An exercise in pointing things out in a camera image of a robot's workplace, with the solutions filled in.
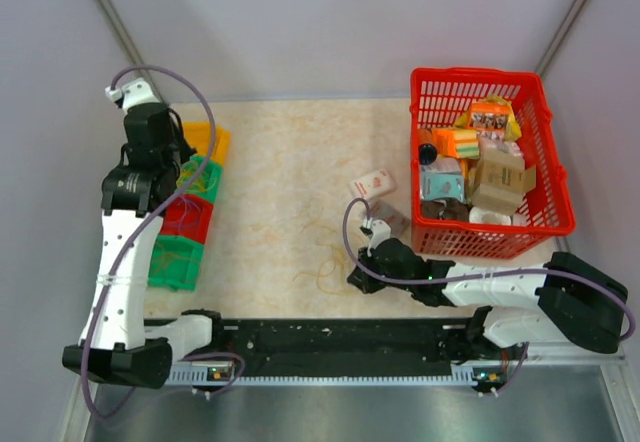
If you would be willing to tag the green storage bin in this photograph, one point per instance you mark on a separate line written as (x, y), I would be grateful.
(175, 263)
(206, 186)

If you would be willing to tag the pink tissue packet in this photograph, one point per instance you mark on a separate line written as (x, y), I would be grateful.
(373, 185)

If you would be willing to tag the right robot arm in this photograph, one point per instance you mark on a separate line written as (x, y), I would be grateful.
(563, 300)

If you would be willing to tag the clear plastic packet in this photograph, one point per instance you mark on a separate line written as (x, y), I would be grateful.
(396, 220)

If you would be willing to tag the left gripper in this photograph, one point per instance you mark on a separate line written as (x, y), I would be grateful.
(185, 149)

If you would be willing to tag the brown cardboard box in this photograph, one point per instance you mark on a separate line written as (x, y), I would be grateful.
(501, 182)

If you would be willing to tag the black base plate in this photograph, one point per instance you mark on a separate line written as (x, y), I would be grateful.
(357, 347)

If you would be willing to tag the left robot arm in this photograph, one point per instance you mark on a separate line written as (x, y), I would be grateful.
(115, 346)

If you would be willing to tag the teal tissue pack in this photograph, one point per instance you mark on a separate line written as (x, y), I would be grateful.
(443, 179)

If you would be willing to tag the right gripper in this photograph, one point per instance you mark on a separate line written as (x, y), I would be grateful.
(364, 282)

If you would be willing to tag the red plastic basket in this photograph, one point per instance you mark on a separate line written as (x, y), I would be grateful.
(438, 96)

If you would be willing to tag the orange snack box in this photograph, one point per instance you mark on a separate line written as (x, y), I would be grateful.
(488, 117)

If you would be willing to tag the yellow plastic bag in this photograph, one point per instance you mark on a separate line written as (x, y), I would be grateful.
(513, 131)

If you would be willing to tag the red storage bin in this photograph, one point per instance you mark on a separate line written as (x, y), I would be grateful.
(189, 217)

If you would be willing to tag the lower green storage bin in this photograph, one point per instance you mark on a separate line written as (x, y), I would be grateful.
(175, 263)

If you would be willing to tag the orange sponge pack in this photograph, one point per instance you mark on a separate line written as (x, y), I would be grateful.
(457, 143)

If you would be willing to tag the yellow storage bin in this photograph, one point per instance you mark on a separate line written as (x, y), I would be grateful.
(198, 135)

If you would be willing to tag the black bottle cap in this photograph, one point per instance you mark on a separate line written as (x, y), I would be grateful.
(427, 154)

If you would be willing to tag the upper green storage bin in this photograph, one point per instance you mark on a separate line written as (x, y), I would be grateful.
(206, 186)

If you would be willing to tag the pink wrapped pack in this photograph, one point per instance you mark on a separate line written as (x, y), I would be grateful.
(494, 141)

